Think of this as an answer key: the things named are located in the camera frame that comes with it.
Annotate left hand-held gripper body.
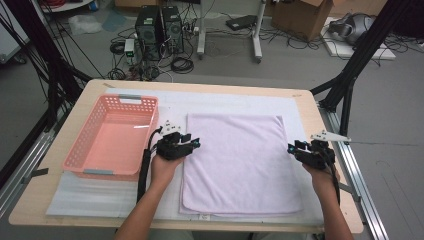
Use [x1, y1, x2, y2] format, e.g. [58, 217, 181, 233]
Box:
[155, 119, 195, 162]

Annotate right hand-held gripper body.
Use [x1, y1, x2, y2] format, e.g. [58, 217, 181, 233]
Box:
[294, 129, 353, 172]

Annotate lavender towel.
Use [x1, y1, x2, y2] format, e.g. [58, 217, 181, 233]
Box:
[178, 112, 305, 217]

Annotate pink plastic basket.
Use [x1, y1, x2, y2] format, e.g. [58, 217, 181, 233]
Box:
[61, 93, 160, 183]

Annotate person's left hand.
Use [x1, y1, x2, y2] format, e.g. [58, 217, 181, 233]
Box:
[149, 153, 187, 192]

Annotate person's right hand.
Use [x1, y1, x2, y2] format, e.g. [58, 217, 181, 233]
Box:
[301, 162, 342, 202]

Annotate white grid foam mat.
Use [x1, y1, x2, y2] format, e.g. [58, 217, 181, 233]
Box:
[45, 87, 332, 225]

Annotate white foam board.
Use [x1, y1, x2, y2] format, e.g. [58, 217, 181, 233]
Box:
[320, 16, 398, 62]

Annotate small white box green light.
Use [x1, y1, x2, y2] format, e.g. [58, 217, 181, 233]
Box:
[123, 38, 136, 66]

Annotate black computer tower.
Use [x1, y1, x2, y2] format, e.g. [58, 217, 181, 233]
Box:
[161, 5, 185, 55]
[134, 4, 164, 63]

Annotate white metal stand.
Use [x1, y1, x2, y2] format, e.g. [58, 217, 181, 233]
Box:
[195, 0, 268, 64]

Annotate open cardboard box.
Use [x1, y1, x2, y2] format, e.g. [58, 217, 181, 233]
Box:
[270, 0, 334, 43]

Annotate grey rounded device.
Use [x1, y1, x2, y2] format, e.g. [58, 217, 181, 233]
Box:
[327, 12, 376, 46]

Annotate black flat box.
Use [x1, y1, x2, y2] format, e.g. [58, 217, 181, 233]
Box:
[225, 14, 259, 32]

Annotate closed cardboard box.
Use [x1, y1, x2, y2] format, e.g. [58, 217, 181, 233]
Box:
[329, 0, 389, 18]
[114, 0, 161, 9]

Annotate clear plastic bag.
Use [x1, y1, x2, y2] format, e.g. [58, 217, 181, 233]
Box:
[68, 14, 103, 36]

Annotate white round table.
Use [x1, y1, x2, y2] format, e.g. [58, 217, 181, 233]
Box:
[39, 0, 96, 14]

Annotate white cabinet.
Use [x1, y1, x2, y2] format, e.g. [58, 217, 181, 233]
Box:
[0, 4, 31, 64]

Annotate aluminium rail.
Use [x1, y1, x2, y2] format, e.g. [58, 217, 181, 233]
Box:
[0, 128, 58, 219]
[318, 101, 390, 240]

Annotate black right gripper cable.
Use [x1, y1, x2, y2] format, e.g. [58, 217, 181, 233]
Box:
[319, 148, 342, 207]

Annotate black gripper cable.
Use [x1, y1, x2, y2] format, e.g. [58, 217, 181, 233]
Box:
[319, 148, 342, 207]
[135, 125, 165, 205]

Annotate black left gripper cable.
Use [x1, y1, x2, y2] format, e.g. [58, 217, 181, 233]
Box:
[135, 125, 165, 205]

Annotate grey metal bracket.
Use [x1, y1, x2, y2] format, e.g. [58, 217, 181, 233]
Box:
[21, 167, 50, 185]
[340, 183, 362, 203]

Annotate coiled black cable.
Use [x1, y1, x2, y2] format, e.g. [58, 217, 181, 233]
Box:
[170, 56, 195, 75]

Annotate tangled black floor cables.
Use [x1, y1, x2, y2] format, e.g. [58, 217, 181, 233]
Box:
[213, 11, 338, 51]

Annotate black metal frame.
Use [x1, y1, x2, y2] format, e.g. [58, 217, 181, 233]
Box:
[309, 0, 424, 146]
[0, 0, 95, 133]

